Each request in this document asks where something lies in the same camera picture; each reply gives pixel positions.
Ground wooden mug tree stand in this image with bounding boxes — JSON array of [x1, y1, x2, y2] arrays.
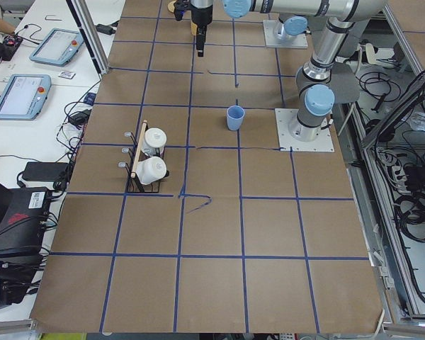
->
[[167, 0, 177, 13]]

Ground black computer box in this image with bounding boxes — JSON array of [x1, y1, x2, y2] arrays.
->
[[0, 183, 51, 258]]

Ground blue teach pendant far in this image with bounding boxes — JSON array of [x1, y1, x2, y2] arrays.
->
[[29, 28, 84, 66]]

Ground aluminium frame post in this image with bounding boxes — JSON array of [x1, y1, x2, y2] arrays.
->
[[66, 0, 109, 75]]

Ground white mug near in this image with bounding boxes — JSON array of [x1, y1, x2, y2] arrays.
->
[[136, 156, 168, 185]]

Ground black wire mug rack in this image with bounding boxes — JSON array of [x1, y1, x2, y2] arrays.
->
[[120, 145, 169, 193]]

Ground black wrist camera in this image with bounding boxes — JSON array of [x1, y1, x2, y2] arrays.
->
[[174, 0, 191, 21]]

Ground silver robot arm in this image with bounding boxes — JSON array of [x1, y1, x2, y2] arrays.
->
[[274, 16, 308, 40], [222, 1, 387, 142]]

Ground blue teach pendant near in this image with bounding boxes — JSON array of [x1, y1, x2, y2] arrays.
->
[[0, 74, 52, 120]]

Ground white mug far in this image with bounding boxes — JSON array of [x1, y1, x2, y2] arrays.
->
[[142, 127, 167, 156]]

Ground light blue plastic cup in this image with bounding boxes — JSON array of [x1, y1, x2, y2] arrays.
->
[[227, 105, 245, 131]]

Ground grey office chair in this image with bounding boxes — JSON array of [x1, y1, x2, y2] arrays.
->
[[329, 38, 360, 104]]

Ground black power adapter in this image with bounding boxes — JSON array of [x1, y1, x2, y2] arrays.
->
[[21, 161, 68, 182]]

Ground white mug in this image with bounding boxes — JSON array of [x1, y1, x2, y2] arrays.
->
[[136, 156, 168, 185], [142, 127, 167, 156]]

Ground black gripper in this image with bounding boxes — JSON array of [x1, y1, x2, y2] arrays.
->
[[191, 0, 213, 57]]

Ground blue teach pendant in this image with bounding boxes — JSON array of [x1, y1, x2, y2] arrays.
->
[[29, 28, 84, 66], [0, 74, 52, 120]]

